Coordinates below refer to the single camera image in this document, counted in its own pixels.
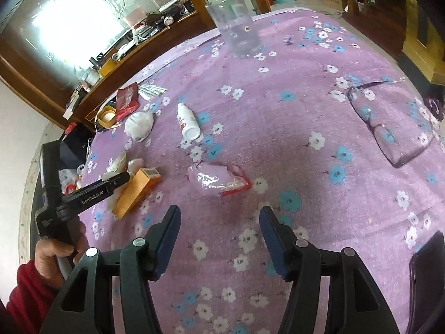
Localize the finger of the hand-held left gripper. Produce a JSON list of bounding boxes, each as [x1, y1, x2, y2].
[[102, 171, 132, 193]]

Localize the red foil packet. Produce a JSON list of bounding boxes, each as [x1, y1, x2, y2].
[[115, 83, 140, 122]]

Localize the bundle of white sticks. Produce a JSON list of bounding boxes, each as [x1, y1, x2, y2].
[[137, 84, 167, 101]]

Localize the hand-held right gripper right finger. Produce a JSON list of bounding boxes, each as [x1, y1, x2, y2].
[[259, 205, 400, 334]]

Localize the pale wrapper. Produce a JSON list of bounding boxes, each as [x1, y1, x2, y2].
[[101, 151, 145, 181]]

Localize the clear plastic bag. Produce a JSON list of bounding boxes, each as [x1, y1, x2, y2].
[[58, 168, 84, 195]]

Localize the black chair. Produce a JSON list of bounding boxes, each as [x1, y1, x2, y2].
[[59, 123, 95, 171]]

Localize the wood-framed mirror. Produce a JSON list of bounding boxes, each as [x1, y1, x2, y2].
[[0, 0, 197, 73]]

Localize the wooden sideboard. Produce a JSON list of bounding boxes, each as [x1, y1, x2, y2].
[[0, 7, 223, 133]]

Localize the clear plastic cup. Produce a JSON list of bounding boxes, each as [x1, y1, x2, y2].
[[205, 0, 261, 59]]

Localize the orange cardboard box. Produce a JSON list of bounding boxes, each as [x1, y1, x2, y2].
[[112, 167, 162, 220]]

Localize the yellow box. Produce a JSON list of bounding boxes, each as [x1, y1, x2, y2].
[[98, 57, 120, 77]]

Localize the gold metal door frame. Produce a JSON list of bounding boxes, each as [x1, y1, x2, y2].
[[400, 0, 445, 84]]

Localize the black phone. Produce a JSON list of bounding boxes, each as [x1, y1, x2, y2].
[[408, 230, 445, 334]]

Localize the pile of sideboard clutter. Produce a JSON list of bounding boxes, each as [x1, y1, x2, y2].
[[63, 2, 195, 119]]

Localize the person's left hand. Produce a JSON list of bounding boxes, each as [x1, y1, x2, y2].
[[34, 221, 88, 289]]

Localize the purple-framed eyeglasses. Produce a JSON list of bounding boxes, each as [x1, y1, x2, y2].
[[347, 79, 435, 168]]

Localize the white pill bottle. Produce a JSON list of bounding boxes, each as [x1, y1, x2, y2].
[[177, 102, 201, 140]]

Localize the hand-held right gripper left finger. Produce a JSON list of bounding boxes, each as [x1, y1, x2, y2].
[[41, 205, 182, 334]]

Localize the clear plastic wrapper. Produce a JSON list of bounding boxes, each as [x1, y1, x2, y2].
[[187, 162, 251, 197]]

